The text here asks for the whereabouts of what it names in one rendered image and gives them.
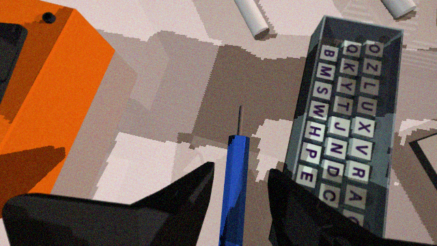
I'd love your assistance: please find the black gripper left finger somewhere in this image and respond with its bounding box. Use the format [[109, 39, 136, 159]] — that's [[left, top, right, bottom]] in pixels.
[[1, 161, 214, 246]]

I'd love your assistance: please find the white and yellow cylinder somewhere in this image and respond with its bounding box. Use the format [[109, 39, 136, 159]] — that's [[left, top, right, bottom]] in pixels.
[[381, 0, 417, 20], [234, 0, 270, 40]]

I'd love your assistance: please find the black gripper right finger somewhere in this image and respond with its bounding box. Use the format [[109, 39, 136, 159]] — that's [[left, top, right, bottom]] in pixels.
[[268, 169, 437, 246]]

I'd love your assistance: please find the black keyboard with white keys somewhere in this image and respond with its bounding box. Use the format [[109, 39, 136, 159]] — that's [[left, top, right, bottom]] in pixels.
[[283, 14, 404, 238]]

